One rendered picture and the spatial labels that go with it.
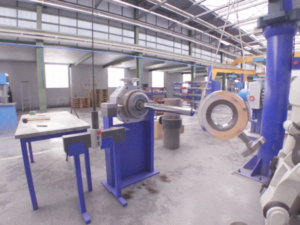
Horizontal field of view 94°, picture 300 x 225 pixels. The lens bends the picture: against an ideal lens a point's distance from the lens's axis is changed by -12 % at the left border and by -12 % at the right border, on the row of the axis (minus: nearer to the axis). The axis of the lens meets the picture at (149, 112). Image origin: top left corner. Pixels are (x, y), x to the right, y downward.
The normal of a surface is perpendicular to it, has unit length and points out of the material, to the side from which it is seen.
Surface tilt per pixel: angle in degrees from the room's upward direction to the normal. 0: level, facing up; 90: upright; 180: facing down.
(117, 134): 90
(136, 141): 90
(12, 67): 90
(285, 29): 129
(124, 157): 90
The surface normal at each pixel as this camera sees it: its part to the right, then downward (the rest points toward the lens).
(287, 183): -0.44, 0.53
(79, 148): 0.62, 0.11
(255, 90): -0.80, 0.09
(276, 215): -0.45, 0.13
